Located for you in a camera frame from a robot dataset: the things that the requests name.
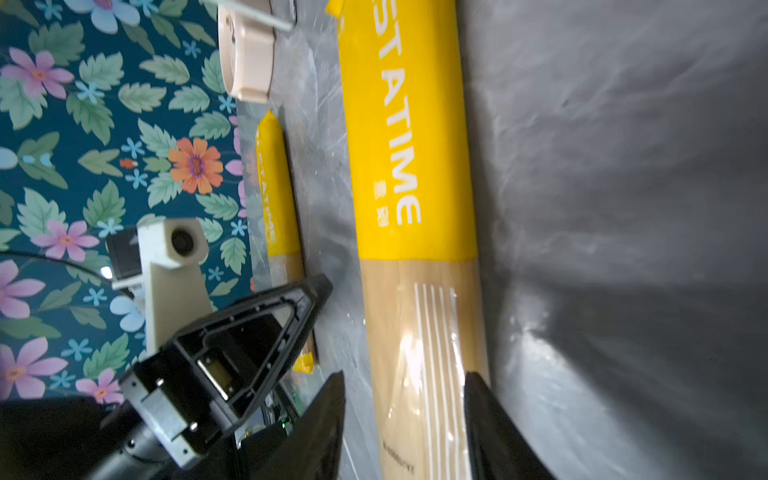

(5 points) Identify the yellow pasta bag bottom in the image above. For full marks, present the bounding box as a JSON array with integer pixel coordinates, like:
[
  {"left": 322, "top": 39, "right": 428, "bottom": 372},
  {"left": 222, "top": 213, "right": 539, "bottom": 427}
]
[{"left": 254, "top": 109, "right": 317, "bottom": 376}]

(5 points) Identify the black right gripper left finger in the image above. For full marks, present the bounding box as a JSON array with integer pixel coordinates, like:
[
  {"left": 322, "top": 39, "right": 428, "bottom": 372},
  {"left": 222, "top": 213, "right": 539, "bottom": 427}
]
[{"left": 239, "top": 372, "right": 346, "bottom": 480}]

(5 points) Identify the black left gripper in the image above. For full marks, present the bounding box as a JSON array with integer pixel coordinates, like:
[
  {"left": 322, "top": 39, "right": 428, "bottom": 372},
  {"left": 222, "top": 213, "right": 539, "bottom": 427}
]
[{"left": 120, "top": 274, "right": 333, "bottom": 468}]

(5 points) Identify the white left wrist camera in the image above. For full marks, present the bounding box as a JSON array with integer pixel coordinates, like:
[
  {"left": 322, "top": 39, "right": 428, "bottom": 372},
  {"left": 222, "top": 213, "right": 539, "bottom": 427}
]
[{"left": 106, "top": 218, "right": 213, "bottom": 356}]

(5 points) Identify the pink round clock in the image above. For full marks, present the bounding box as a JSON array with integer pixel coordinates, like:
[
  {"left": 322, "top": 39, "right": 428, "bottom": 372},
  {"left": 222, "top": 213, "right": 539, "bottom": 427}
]
[{"left": 218, "top": 1, "right": 275, "bottom": 104}]

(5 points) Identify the yellow pasta bag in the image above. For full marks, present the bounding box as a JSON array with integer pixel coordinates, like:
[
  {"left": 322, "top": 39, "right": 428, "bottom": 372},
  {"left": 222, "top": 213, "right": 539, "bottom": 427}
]
[
  {"left": 327, "top": 1, "right": 488, "bottom": 479},
  {"left": 254, "top": 109, "right": 317, "bottom": 376}
]

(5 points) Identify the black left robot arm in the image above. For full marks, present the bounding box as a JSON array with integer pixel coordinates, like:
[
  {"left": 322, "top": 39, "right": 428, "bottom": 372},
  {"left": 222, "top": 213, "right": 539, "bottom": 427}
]
[{"left": 1, "top": 275, "right": 345, "bottom": 479}]

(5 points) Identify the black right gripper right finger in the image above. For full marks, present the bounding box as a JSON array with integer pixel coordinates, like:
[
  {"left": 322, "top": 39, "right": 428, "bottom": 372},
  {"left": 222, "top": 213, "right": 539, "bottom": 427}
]
[{"left": 464, "top": 372, "right": 554, "bottom": 480}]

